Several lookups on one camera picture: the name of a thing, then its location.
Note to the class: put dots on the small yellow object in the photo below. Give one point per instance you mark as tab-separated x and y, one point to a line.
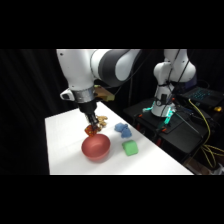
217	108

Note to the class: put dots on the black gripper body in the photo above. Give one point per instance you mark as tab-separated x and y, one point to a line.
87	108

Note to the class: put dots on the black laptop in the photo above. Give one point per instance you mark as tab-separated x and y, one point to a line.
202	95

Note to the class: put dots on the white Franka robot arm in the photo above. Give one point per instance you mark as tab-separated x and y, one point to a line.
80	68

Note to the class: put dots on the green foam block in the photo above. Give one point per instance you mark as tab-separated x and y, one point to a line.
130	148

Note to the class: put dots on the black robot stand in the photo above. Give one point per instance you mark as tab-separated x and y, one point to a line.
181	131

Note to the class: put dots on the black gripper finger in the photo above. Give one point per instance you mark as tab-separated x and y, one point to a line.
88	120
95	120

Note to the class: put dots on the tan wrist camera mount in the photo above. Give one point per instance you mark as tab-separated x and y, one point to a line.
104	94

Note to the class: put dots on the pink bowl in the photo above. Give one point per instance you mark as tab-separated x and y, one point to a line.
96	147

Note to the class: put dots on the brown plush toy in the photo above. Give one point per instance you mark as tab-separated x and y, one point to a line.
103	120

